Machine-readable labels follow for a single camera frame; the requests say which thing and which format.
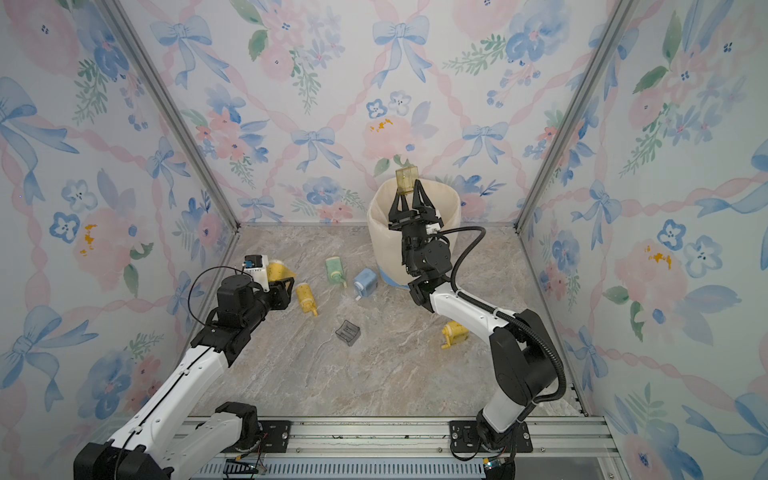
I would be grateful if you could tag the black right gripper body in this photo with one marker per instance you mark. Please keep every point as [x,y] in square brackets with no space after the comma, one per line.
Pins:
[415,228]

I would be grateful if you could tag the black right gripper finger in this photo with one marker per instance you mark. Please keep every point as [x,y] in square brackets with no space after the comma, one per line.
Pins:
[399,207]
[423,204]

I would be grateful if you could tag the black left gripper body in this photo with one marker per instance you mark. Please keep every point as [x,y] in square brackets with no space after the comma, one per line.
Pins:
[277,298]

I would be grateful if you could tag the yellow pencil sharpener front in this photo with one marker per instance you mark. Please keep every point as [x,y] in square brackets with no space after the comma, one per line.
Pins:
[278,272]

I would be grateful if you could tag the yellow pencil sharpener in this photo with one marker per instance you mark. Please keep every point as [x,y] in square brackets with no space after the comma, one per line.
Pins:
[453,333]
[306,298]
[278,272]

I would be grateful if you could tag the yellow pencil sharpener back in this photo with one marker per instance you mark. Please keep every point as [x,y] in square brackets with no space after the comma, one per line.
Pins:
[306,298]

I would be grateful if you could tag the green pencil sharpener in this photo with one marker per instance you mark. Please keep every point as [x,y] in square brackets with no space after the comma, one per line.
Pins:
[335,271]

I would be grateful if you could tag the clear shavings tray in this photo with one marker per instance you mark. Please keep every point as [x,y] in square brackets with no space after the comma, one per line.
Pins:
[348,332]

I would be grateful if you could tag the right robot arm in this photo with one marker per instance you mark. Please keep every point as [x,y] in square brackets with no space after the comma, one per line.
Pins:
[527,367]

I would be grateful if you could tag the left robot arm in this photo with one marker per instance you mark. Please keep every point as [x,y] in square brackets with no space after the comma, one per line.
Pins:
[144,448]

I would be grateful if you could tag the blue pencil sharpener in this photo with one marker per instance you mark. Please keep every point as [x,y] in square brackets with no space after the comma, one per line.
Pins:
[365,283]

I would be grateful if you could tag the yellow pencil sharpener right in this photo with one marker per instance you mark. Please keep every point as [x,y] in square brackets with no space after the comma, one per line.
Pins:
[453,333]

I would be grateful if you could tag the cream waste bin with liner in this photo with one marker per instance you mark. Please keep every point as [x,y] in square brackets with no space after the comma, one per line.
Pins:
[387,243]

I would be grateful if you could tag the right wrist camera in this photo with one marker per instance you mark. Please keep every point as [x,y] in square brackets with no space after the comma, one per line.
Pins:
[430,229]

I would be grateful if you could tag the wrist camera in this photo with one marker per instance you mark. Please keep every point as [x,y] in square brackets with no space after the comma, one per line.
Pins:
[256,265]
[430,229]

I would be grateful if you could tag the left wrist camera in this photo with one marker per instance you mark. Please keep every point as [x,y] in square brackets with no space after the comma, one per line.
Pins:
[256,265]

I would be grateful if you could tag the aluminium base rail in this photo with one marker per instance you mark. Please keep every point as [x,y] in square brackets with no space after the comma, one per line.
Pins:
[421,448]

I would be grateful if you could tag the aluminium corner post right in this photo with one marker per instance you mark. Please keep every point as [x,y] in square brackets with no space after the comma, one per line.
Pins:
[608,41]

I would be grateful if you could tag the aluminium corner post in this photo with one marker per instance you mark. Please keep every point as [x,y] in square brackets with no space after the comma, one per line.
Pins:
[119,22]
[608,41]

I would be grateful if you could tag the aluminium corner post left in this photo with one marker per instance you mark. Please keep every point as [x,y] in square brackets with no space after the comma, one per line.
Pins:
[119,22]

